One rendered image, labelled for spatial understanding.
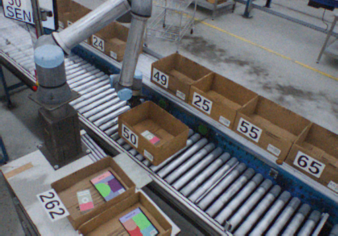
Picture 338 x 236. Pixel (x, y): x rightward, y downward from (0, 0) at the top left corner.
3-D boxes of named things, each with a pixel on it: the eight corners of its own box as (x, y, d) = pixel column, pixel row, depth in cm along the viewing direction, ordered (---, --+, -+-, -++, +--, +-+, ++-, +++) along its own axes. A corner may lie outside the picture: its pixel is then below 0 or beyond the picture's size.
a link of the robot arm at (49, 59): (38, 88, 164) (32, 57, 154) (37, 73, 177) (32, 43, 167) (68, 84, 169) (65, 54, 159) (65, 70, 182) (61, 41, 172)
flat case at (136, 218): (138, 247, 158) (138, 246, 157) (118, 220, 169) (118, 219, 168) (160, 233, 165) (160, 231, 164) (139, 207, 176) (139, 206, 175)
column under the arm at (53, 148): (55, 170, 192) (46, 131, 171) (36, 147, 206) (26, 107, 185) (92, 152, 206) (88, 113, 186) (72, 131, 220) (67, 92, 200)
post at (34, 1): (44, 98, 260) (24, -11, 205) (49, 96, 263) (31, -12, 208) (52, 105, 254) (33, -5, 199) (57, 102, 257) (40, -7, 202)
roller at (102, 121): (95, 129, 227) (92, 130, 231) (146, 100, 259) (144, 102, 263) (92, 123, 227) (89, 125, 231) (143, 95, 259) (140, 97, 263)
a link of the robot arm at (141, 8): (160, -6, 165) (133, 102, 199) (152, -13, 174) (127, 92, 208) (138, -10, 160) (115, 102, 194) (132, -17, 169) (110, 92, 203)
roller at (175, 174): (160, 184, 197) (161, 179, 194) (210, 145, 228) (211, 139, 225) (166, 189, 194) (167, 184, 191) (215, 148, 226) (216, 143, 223)
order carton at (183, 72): (149, 81, 254) (150, 63, 243) (173, 69, 272) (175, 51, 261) (187, 104, 234) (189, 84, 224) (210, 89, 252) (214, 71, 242)
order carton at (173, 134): (117, 135, 221) (117, 116, 211) (148, 118, 239) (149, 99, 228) (156, 166, 201) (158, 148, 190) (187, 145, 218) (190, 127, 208)
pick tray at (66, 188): (51, 194, 178) (49, 184, 172) (109, 165, 199) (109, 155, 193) (75, 231, 162) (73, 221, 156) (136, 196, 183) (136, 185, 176)
